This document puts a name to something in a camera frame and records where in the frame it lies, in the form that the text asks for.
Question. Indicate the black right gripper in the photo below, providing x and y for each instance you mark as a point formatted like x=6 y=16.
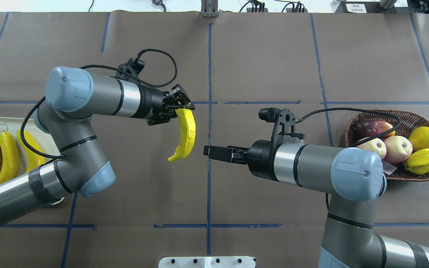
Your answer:
x=260 y=155

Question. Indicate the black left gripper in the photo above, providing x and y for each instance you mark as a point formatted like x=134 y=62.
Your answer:
x=152 y=103

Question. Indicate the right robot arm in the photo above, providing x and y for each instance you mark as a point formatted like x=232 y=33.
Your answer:
x=355 y=180

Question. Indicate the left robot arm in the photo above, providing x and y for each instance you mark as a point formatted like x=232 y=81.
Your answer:
x=72 y=96

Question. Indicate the woven wicker basket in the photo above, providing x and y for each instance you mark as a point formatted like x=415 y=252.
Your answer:
x=409 y=122

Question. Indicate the red yellow apple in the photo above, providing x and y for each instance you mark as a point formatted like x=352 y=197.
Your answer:
x=398 y=149

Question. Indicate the yellow starfruit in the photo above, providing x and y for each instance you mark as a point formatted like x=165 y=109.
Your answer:
x=418 y=162

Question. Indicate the yellow lemon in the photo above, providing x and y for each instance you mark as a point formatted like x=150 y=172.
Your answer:
x=419 y=138

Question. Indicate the white bear tray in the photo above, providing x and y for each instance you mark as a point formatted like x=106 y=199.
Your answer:
x=45 y=141

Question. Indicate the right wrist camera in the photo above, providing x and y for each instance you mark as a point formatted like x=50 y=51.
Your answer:
x=284 y=130

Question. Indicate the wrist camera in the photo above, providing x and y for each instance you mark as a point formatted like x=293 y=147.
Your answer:
x=284 y=130
x=130 y=70

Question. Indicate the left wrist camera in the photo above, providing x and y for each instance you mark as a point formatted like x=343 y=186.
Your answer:
x=130 y=70

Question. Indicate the white pedestal base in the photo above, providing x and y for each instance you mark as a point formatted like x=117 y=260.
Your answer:
x=208 y=262

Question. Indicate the aluminium frame post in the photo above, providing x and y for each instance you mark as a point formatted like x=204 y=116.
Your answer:
x=209 y=8

